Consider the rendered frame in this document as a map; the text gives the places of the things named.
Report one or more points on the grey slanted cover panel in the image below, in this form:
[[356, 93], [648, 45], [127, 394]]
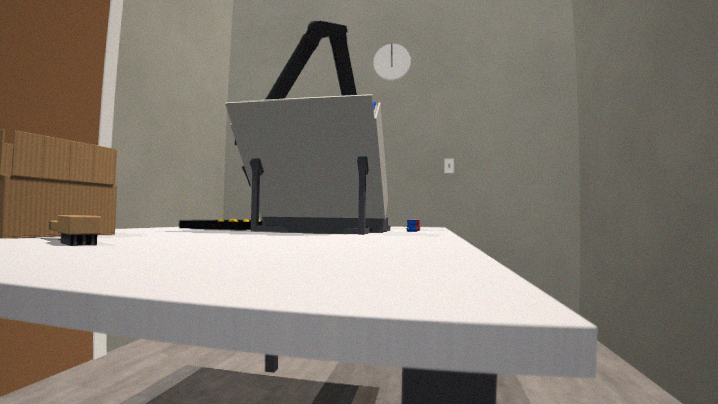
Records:
[[309, 148]]

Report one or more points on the brown cardboard box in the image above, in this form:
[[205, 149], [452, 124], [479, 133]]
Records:
[[28, 203]]

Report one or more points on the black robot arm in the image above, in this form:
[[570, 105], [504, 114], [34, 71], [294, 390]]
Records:
[[306, 47]]

